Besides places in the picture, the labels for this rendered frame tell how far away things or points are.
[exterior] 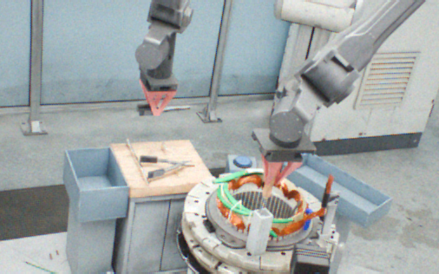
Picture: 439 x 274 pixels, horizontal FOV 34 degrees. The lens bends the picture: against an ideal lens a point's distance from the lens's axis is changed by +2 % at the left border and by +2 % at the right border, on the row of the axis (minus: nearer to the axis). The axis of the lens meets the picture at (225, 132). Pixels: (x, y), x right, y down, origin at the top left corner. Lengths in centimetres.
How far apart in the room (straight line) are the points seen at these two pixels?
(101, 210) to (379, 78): 254
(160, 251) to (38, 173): 186
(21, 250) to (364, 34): 105
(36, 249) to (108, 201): 32
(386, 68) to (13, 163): 197
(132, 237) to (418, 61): 265
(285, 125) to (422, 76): 301
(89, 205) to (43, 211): 168
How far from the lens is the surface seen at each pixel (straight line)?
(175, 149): 173
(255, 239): 137
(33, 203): 330
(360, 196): 179
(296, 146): 124
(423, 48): 402
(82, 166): 172
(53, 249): 185
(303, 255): 92
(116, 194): 158
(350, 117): 395
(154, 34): 148
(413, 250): 351
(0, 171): 353
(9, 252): 184
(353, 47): 116
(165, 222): 167
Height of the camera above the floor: 195
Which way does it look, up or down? 29 degrees down
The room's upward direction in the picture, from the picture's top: 10 degrees clockwise
